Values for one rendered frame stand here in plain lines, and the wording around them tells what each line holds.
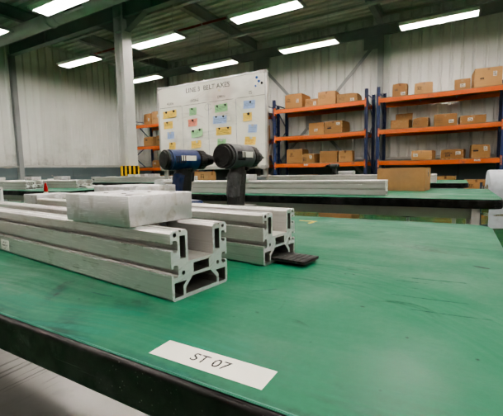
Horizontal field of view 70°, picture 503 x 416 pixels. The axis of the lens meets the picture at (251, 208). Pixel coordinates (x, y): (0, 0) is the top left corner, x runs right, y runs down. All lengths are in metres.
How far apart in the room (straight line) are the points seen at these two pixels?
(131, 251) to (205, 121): 3.75
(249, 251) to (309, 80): 11.54
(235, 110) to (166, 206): 3.50
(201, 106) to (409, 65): 8.05
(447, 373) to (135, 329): 0.28
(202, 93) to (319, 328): 3.99
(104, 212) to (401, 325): 0.39
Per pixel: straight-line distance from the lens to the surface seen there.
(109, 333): 0.39
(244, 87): 3.96
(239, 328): 0.37
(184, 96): 4.43
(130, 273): 0.50
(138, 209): 0.49
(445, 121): 10.10
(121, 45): 9.86
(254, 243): 0.60
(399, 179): 2.56
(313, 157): 10.62
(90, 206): 0.55
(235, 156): 0.84
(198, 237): 0.50
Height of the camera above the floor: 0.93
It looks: 6 degrees down
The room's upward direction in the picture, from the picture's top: 1 degrees counter-clockwise
